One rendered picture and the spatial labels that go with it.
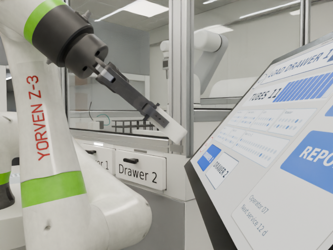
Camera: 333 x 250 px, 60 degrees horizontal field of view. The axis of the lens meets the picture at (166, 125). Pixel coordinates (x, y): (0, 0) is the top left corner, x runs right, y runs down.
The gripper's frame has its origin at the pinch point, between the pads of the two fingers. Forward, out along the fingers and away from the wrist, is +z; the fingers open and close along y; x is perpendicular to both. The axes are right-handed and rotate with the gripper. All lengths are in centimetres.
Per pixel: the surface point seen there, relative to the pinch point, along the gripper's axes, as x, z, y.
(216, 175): 0.5, 9.1, -11.9
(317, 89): -14.1, 8.9, -19.9
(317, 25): -206, 75, 314
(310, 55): -21.5, 8.9, -8.5
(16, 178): 64, -32, 76
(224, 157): -2.1, 9.1, -9.2
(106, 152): 28, -9, 71
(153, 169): 17, 8, 48
